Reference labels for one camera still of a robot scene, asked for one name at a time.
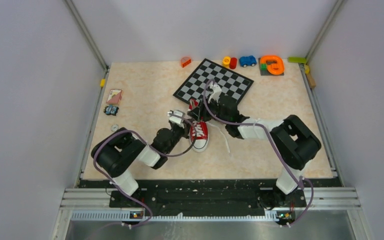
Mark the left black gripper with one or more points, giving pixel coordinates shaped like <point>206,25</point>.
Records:
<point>185,131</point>

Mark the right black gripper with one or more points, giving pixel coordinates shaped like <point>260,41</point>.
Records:
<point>204,111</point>

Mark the red canvas sneaker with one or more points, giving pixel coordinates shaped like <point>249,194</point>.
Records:
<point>198,132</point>

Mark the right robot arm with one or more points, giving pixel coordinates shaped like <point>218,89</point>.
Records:
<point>292,141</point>

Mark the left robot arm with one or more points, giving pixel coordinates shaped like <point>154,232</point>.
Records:
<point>114,155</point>

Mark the black grey checkerboard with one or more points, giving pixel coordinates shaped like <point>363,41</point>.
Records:
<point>232,84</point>

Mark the yellow toy cylinder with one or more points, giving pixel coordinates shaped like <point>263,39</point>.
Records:
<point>226,61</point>

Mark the red toy cylinder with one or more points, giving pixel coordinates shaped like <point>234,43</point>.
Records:
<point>233,63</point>

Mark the blue toy car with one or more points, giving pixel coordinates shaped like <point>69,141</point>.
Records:
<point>246,61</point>

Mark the orange half-round toy block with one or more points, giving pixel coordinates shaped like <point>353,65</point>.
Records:
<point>185,61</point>

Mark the orange curved track toy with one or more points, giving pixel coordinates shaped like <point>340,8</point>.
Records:
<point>271,65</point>

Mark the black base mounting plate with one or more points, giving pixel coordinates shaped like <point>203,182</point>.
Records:
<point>203,197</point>

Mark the small blue toy robot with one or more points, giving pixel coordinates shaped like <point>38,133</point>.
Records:
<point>111,110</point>

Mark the pink tangram card box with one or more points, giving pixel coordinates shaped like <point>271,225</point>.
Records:
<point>114,96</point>

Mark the green flat block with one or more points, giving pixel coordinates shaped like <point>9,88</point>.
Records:
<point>298,60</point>

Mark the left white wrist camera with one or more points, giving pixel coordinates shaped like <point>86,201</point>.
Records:
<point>176,117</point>

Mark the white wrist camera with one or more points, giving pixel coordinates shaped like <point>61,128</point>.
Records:
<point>176,117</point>
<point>216,92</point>

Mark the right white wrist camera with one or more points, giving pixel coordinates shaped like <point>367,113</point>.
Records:
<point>216,92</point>

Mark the yellow clip on rail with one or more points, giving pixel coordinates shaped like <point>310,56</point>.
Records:
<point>102,82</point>

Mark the wooden block on rail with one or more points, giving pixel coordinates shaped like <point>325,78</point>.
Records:
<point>311,81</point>

